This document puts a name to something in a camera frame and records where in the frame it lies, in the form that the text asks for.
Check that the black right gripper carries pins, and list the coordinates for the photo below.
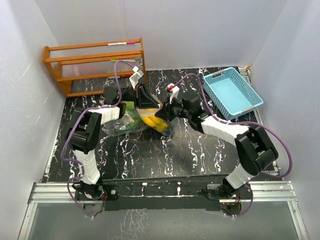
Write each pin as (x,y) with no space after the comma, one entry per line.
(165,112)

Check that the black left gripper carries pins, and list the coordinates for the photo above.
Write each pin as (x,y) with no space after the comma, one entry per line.
(142,100)

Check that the light blue plastic basket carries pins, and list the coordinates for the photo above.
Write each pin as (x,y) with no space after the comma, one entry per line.
(231,93)

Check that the yellow fake banana bunch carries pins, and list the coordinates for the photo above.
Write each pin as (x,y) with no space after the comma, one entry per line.
(155,122)

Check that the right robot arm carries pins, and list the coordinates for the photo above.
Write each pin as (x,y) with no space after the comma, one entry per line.
(255,149)

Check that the orange wooden rack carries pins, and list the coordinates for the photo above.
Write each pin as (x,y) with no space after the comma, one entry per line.
(93,61)

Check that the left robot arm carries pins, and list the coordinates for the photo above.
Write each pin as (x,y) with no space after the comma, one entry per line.
(84,131)

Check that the clear zip bag red seal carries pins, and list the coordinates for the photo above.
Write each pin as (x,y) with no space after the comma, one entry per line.
(169,132)

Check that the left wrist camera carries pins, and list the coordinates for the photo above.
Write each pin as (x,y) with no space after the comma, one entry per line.
(136,76)

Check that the clear bag with green food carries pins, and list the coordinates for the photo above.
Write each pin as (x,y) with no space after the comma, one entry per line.
(129,123)

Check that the green fake lime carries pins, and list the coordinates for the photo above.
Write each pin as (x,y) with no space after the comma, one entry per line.
(130,105)

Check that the aluminium frame rail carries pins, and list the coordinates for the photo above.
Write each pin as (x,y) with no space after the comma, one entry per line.
(259,191)

